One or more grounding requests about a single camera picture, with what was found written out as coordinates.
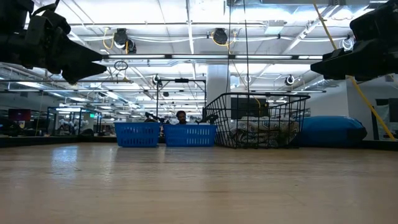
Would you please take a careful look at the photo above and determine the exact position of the blue plastic basket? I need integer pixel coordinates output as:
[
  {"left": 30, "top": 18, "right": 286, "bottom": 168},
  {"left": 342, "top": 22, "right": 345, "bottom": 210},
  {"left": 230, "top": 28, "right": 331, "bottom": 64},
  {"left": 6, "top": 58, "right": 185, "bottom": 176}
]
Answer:
[
  {"left": 162, "top": 123, "right": 218, "bottom": 148},
  {"left": 113, "top": 121, "right": 162, "bottom": 149}
]

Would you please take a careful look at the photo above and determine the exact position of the black gantry frame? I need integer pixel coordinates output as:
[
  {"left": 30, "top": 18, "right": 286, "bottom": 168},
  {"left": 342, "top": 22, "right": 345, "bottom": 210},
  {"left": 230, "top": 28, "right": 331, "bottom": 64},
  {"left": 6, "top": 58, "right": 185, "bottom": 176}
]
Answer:
[{"left": 155, "top": 77, "right": 208, "bottom": 124}]

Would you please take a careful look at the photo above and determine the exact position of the person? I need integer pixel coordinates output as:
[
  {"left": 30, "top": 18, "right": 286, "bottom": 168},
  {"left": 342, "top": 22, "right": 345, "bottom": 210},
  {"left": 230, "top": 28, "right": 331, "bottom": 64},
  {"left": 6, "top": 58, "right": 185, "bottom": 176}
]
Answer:
[{"left": 175, "top": 110, "right": 188, "bottom": 126}]

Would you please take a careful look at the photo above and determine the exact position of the yellow cable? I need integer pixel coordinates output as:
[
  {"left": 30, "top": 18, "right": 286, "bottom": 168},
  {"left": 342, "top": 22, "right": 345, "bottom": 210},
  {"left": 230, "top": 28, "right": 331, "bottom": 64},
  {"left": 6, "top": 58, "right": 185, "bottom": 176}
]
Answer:
[{"left": 312, "top": 0, "right": 397, "bottom": 142}]

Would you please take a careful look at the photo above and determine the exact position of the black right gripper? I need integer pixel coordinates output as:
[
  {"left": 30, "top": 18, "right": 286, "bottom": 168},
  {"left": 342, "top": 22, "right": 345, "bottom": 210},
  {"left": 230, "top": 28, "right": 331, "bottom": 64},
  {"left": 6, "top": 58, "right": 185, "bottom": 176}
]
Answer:
[{"left": 310, "top": 0, "right": 398, "bottom": 82}]

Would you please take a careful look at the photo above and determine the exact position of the black aluminium table frame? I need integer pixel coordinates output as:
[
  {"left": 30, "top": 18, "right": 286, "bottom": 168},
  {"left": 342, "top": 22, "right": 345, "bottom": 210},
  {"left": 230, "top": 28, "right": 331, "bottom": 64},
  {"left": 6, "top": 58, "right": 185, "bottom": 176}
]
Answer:
[{"left": 0, "top": 134, "right": 398, "bottom": 152}]

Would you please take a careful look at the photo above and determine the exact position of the black monitor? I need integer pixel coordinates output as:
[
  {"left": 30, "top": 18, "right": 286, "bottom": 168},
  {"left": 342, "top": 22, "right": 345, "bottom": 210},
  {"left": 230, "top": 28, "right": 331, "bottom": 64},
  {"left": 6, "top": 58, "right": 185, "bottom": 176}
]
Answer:
[{"left": 230, "top": 96, "right": 271, "bottom": 121}]

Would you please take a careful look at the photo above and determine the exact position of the long ceiling light bar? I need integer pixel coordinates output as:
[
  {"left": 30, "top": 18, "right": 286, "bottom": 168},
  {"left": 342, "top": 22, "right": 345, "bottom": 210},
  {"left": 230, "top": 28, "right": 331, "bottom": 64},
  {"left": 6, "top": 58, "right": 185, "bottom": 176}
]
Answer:
[{"left": 101, "top": 53, "right": 325, "bottom": 62}]

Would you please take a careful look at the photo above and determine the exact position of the hanging black cable loop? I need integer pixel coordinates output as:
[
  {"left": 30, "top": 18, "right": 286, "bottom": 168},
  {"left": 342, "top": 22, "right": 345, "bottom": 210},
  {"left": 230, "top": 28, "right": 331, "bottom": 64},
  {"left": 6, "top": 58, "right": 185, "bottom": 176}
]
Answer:
[{"left": 113, "top": 59, "right": 129, "bottom": 72}]

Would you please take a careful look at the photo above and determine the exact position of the grey patterned cloth pack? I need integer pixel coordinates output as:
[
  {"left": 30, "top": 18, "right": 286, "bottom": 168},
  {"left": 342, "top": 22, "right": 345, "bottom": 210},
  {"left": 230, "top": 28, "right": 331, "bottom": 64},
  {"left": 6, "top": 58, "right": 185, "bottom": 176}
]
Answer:
[{"left": 229, "top": 116, "right": 300, "bottom": 148}]

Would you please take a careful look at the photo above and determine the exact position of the dark red monitor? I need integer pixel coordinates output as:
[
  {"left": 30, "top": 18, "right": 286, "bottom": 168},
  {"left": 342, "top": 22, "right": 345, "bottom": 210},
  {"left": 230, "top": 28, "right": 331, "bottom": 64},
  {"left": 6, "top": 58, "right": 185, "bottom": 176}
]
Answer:
[{"left": 7, "top": 108, "right": 32, "bottom": 123}]

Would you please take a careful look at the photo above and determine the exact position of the blue zip pouch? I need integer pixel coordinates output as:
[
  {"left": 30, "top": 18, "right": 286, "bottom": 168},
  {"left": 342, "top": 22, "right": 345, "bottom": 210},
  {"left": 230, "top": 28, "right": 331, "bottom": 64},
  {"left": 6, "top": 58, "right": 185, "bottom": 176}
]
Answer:
[{"left": 293, "top": 115, "right": 369, "bottom": 148}]

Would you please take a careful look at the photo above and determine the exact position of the black background rig frame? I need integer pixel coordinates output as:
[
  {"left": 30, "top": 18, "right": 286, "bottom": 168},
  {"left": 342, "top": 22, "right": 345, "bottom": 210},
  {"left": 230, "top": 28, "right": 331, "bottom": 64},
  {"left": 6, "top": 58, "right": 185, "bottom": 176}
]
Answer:
[{"left": 46, "top": 106, "right": 102, "bottom": 136}]

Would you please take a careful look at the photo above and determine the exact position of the black wire basket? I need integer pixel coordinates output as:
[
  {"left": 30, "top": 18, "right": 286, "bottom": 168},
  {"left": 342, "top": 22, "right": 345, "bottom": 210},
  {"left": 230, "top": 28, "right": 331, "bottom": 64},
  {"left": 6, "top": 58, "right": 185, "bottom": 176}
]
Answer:
[{"left": 203, "top": 91, "right": 312, "bottom": 150}]

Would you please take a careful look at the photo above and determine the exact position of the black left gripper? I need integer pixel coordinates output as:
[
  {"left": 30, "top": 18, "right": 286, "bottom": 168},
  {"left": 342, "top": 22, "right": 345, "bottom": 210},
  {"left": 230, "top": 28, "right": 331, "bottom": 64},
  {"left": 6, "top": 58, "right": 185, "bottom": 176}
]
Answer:
[{"left": 0, "top": 0, "right": 108, "bottom": 85}]

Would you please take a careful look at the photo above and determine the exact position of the silver ventilation duct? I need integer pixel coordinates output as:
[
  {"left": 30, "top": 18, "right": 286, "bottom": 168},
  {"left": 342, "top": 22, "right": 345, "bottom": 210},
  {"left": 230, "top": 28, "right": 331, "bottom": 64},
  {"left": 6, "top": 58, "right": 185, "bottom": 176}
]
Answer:
[{"left": 305, "top": 77, "right": 340, "bottom": 92}]

